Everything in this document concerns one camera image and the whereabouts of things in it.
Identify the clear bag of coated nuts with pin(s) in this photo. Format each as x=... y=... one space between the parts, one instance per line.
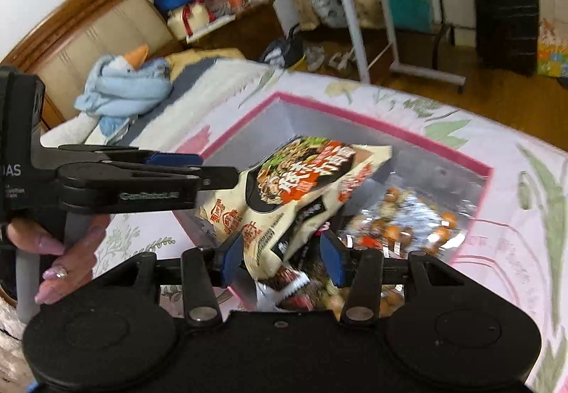
x=392 y=300
x=399 y=233

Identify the pink cardboard box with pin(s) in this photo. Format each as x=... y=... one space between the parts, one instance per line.
x=435 y=175

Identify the person's left hand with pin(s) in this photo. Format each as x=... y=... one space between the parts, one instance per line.
x=84 y=260

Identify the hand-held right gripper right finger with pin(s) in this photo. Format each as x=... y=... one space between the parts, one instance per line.
x=333 y=261

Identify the wooden padded headboard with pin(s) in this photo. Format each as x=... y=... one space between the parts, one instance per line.
x=88 y=34

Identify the blue goose plush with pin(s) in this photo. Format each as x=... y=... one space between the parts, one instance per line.
x=124 y=87

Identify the teal shopping bag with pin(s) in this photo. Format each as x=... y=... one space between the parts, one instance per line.
x=408 y=7

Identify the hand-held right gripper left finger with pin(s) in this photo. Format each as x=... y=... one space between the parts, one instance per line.
x=233 y=261

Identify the colourful checked gift bag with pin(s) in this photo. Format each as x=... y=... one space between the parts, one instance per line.
x=554 y=49

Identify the black suitcase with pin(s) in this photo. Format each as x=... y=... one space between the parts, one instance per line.
x=506 y=20

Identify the white grey quilt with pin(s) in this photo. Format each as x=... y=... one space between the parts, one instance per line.
x=199 y=85

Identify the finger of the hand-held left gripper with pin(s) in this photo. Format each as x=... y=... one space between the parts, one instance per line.
x=173 y=160
x=133 y=191

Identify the yellow pillow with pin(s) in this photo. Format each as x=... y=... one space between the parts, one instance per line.
x=199 y=58

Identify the cream noodle packet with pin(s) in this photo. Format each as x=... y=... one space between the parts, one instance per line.
x=293 y=184

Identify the brown paper bag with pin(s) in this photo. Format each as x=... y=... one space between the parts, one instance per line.
x=305 y=5
x=366 y=3

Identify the white snack bar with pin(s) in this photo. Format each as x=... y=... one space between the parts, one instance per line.
x=279 y=295

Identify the wooden nightstand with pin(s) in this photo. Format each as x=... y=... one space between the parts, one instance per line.
x=248 y=31

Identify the white gift bag red ribbon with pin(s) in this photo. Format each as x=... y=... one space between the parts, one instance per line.
x=188 y=20

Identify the black floor bag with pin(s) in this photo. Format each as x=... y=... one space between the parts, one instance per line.
x=282 y=49

